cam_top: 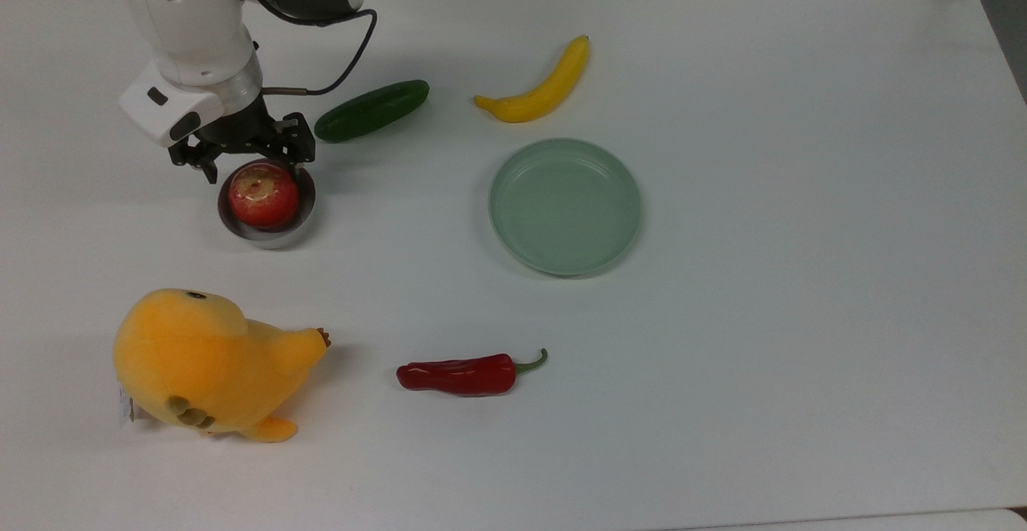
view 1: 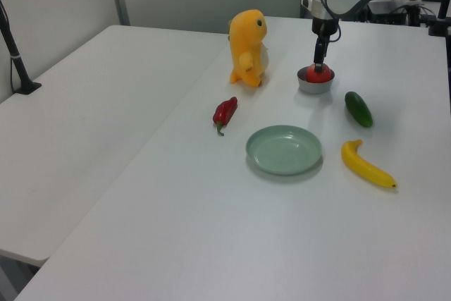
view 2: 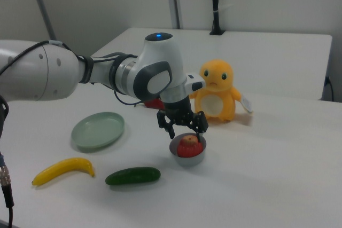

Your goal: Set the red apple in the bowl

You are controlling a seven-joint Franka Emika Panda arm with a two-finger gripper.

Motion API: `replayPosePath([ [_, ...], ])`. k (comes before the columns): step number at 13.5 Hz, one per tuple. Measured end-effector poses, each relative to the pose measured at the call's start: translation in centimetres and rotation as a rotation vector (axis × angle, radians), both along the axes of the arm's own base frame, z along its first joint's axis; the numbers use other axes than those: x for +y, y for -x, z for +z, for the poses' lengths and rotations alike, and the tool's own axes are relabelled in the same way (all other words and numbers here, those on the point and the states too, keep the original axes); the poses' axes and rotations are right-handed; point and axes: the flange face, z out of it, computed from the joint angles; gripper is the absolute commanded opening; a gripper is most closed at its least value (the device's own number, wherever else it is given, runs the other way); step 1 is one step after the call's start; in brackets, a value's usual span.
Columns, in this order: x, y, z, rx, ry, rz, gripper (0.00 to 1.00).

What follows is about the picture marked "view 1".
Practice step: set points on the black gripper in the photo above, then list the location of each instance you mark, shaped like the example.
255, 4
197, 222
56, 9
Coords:
324, 27

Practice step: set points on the red tomato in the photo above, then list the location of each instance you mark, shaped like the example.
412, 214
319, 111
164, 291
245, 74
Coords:
313, 74

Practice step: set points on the grey bowl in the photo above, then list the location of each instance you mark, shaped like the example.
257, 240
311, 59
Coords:
315, 87

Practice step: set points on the green cucumber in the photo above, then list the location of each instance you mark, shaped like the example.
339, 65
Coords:
358, 109

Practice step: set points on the background lab equipment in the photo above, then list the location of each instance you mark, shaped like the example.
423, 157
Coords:
394, 12

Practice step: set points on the orange plush toy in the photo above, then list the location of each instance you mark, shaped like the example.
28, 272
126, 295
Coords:
245, 43

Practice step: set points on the pale green plate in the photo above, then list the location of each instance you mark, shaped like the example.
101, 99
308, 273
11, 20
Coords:
283, 151

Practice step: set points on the red chili pepper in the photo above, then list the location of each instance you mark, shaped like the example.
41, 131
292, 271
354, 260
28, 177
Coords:
225, 110

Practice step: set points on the black stand with clamp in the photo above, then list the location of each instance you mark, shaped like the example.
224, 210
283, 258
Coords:
442, 12

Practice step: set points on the yellow banana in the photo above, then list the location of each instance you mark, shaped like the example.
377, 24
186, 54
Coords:
363, 165

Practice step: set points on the black pole with base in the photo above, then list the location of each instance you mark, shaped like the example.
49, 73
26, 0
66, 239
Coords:
15, 54

